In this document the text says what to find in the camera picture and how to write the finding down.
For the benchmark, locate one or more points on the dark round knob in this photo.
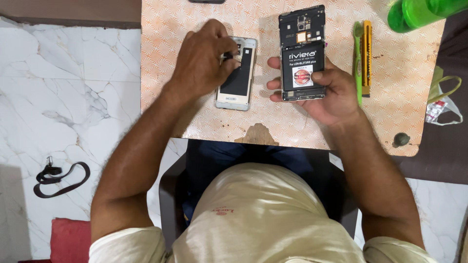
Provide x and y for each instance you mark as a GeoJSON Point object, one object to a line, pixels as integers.
{"type": "Point", "coordinates": [401, 139]}

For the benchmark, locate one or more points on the red cushion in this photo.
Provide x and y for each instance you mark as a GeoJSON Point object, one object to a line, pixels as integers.
{"type": "Point", "coordinates": [69, 241]}

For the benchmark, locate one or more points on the person's dark blue trousers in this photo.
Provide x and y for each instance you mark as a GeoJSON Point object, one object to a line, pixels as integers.
{"type": "Point", "coordinates": [219, 155]}

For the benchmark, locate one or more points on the small black phone part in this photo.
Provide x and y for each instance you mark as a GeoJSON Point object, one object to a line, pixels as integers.
{"type": "Point", "coordinates": [228, 55]}

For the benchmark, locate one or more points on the green plastic bottle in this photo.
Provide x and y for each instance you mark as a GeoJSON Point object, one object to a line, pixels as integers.
{"type": "Point", "coordinates": [420, 12]}

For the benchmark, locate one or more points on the person's right hand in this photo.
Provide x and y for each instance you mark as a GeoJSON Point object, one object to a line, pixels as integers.
{"type": "Point", "coordinates": [336, 98]}

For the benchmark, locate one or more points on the person's beige shirt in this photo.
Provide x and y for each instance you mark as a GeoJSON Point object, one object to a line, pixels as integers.
{"type": "Point", "coordinates": [263, 219]}

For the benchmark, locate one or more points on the yellow utility knife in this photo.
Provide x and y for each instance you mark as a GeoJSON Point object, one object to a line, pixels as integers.
{"type": "Point", "coordinates": [366, 54]}

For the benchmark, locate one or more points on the person's left hand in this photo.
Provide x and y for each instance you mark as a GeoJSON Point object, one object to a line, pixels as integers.
{"type": "Point", "coordinates": [199, 62]}

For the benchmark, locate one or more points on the black phone with battery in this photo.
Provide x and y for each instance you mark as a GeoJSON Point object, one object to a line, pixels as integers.
{"type": "Point", "coordinates": [302, 54]}

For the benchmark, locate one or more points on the clear plastic bag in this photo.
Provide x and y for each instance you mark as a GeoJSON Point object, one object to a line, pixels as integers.
{"type": "Point", "coordinates": [444, 111]}

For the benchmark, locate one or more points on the green toothbrush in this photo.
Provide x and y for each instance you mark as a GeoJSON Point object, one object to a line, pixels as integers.
{"type": "Point", "coordinates": [357, 69]}

